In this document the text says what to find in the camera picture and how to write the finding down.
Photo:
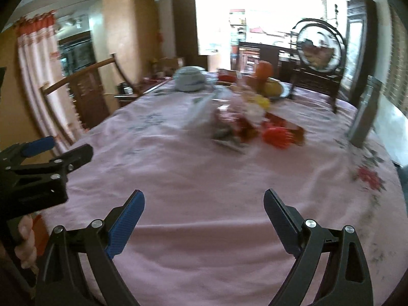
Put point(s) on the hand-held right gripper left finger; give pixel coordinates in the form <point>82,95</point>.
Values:
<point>126,226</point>

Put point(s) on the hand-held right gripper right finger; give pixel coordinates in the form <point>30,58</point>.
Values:
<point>282,226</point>

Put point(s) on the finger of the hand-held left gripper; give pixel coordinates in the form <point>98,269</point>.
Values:
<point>38,145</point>
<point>76,156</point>

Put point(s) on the clear plastic bottle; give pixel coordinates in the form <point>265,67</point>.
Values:
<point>204,106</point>

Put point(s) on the person's left hand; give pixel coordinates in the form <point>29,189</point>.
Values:
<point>27,240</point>

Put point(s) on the carved wooden armchair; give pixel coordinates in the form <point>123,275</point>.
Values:
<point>89,89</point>

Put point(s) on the white floral curtain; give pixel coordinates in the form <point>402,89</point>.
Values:
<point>35,70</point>

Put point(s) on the pink floral tablecloth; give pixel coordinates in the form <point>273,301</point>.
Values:
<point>191,172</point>

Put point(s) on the orange spiky ball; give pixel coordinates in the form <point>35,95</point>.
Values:
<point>277,137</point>

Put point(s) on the low wooden sideboard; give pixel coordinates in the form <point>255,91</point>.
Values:
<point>143,91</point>

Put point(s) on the flat brown box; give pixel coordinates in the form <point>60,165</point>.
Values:
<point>293,130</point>

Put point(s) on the cardboard box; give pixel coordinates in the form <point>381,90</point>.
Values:
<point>170,62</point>

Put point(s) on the blue fruit plate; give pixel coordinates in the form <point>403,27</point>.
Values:
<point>284,92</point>

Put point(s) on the white lidded tureen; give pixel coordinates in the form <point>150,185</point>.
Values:
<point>190,78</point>

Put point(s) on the yellow apple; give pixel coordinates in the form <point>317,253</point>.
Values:
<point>271,88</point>

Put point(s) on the orange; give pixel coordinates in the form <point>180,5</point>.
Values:
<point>264,69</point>

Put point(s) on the red snack packet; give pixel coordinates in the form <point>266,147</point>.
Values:
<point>227,77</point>

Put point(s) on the round framed decorative screen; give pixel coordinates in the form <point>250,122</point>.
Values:
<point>320,49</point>

